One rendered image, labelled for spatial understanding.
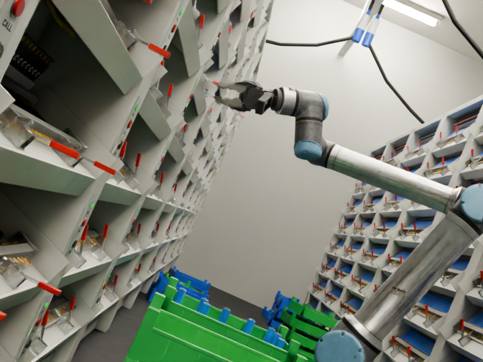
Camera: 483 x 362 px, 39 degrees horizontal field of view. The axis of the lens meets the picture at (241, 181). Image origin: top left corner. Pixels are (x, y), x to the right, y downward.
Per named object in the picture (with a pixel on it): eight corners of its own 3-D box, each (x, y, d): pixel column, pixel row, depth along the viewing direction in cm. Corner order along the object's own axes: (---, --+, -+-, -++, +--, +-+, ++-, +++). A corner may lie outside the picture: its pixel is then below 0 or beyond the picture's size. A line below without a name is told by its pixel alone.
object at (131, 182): (130, 205, 193) (166, 172, 193) (88, 198, 132) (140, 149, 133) (81, 154, 193) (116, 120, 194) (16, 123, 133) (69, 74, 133)
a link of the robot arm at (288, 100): (291, 119, 222) (298, 91, 218) (277, 118, 220) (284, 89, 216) (282, 110, 229) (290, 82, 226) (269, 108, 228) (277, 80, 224)
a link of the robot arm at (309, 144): (325, 161, 228) (326, 126, 230) (319, 154, 217) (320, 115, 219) (297, 162, 230) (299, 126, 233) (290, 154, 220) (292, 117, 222)
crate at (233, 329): (274, 358, 160) (287, 327, 161) (285, 380, 140) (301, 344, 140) (156, 307, 159) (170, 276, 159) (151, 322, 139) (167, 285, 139)
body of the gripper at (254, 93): (236, 100, 224) (270, 105, 228) (242, 109, 217) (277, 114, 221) (241, 78, 222) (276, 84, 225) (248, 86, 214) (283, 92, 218)
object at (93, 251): (100, 271, 191) (136, 237, 192) (44, 294, 131) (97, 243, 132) (50, 219, 192) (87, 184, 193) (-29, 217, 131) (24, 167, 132)
